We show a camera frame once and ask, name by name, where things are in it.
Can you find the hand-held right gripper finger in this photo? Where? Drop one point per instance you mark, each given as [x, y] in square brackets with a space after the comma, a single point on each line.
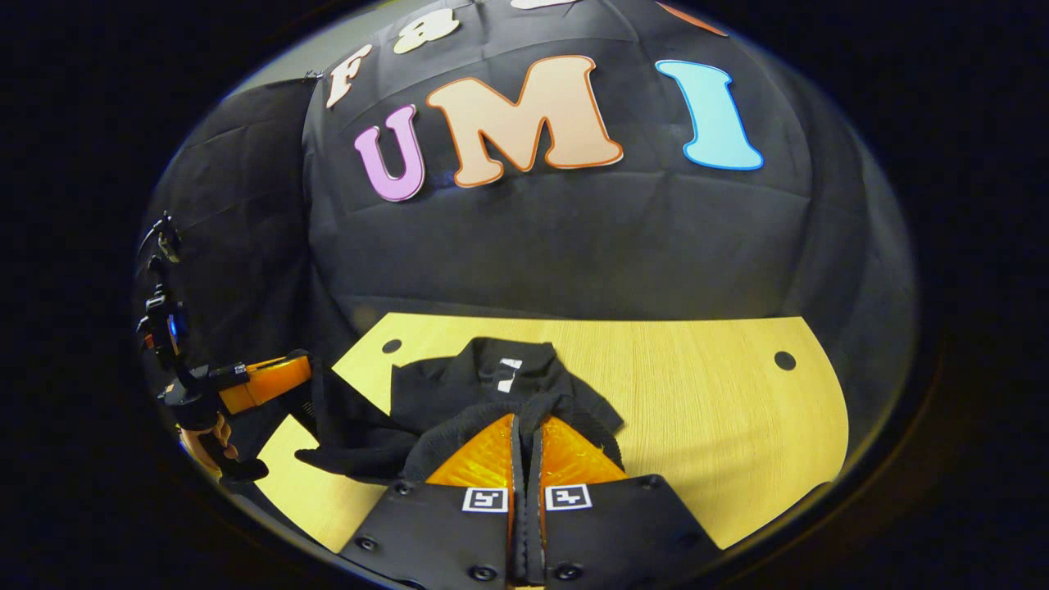
[517, 492]
[534, 508]

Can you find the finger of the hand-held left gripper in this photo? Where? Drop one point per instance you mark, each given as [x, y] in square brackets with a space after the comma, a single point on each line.
[270, 378]

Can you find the black buttoned garment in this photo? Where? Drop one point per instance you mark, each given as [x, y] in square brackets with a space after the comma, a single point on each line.
[459, 393]

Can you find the black backdrop cloth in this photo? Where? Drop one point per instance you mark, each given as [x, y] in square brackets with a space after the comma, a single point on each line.
[574, 246]

